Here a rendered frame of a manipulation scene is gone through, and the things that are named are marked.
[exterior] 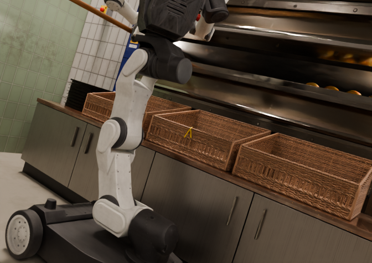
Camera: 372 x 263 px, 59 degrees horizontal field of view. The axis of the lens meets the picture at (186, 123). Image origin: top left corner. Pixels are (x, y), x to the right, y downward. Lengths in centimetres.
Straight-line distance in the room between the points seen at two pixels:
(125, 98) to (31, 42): 179
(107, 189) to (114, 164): 12
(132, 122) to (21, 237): 68
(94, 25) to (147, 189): 192
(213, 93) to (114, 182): 109
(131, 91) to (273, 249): 92
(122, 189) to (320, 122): 117
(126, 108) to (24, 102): 184
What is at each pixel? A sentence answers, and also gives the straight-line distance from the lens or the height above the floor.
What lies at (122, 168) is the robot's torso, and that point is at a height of 47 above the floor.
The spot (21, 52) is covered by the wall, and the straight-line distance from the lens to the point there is 317.
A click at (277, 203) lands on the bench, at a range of 153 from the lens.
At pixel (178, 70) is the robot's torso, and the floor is 96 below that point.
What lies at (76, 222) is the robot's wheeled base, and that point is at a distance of 166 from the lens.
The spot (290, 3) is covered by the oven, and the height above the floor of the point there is 167.
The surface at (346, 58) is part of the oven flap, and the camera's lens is 212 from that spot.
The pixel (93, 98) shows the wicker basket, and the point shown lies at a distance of 232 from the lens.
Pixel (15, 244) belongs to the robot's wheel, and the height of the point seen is 4.
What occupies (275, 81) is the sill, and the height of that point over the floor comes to 116.
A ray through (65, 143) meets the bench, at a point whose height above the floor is 36.
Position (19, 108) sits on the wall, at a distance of 325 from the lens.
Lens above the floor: 79
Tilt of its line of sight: 1 degrees down
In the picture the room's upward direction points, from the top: 17 degrees clockwise
